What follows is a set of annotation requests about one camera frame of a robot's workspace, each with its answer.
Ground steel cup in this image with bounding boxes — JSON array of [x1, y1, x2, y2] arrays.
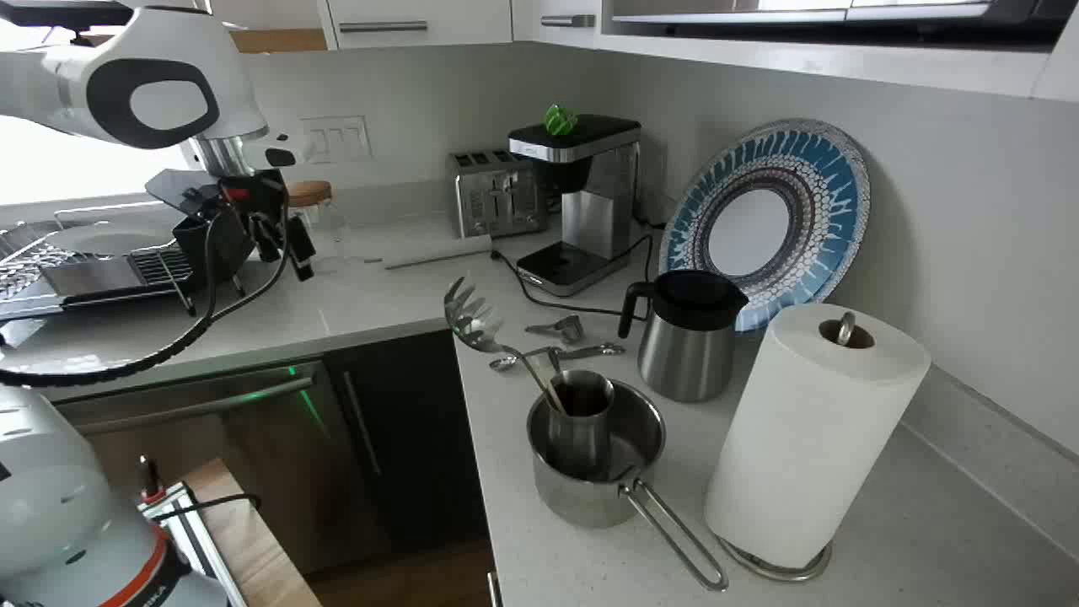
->
[[548, 366, 622, 467]]

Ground metal dish rack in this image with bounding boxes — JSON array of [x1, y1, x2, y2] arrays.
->
[[0, 206, 201, 319]]

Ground dishwasher front with bar handle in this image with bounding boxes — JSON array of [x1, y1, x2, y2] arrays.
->
[[54, 357, 393, 576]]

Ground large oval measuring spoon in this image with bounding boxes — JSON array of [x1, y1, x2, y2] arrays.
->
[[486, 340, 588, 375]]

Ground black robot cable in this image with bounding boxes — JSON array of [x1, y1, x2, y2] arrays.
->
[[0, 206, 298, 392]]

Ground silver toaster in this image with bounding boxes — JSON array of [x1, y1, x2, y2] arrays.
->
[[449, 147, 552, 243]]

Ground steel pasta server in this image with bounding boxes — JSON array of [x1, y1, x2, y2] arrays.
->
[[439, 274, 570, 418]]

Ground wooden table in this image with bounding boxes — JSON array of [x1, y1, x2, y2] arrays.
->
[[179, 455, 324, 607]]

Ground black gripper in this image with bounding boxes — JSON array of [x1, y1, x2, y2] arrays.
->
[[172, 170, 322, 295]]

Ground narrow white upper cabinet door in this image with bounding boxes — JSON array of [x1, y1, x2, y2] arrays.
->
[[508, 0, 604, 46]]

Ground black appliance power cable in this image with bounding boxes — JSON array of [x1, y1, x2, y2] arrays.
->
[[490, 215, 669, 319]]

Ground wooden handle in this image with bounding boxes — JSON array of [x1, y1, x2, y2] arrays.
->
[[285, 179, 338, 212]]

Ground green item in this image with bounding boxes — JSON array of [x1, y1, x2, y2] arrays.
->
[[541, 101, 585, 141]]

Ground steel black coffee maker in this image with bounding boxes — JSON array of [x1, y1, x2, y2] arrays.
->
[[503, 110, 648, 295]]

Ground wide white upper cabinet door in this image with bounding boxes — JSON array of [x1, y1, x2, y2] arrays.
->
[[324, 0, 516, 49]]

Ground white paper towel roll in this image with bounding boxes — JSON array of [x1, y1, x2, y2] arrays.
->
[[702, 299, 934, 574]]

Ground dark overhead appliance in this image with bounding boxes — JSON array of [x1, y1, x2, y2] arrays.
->
[[601, 0, 1079, 57]]

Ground dark cabinet door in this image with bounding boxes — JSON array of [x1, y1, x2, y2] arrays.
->
[[324, 331, 490, 551]]

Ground tiny silver measuring spoon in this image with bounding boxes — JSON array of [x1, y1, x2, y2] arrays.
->
[[577, 338, 628, 363]]

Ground white wall outlet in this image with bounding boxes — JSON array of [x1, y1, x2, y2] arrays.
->
[[301, 110, 376, 166]]

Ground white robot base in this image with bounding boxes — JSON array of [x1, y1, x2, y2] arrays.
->
[[0, 379, 233, 607]]

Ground metal paper towel holder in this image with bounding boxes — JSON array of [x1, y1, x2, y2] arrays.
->
[[715, 311, 879, 585]]

